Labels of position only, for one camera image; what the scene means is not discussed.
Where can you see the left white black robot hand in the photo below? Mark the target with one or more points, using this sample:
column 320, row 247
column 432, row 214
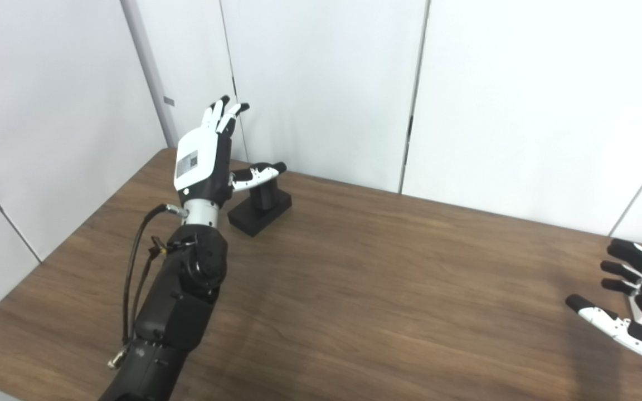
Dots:
column 195, row 161

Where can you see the black cylinder peg with base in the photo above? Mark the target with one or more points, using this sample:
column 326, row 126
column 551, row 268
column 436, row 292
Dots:
column 259, row 214

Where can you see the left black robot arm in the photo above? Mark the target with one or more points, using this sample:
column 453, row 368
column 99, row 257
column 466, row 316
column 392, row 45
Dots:
column 176, row 312

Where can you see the gray wall corner post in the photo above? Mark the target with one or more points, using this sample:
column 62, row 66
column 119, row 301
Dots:
column 148, row 67

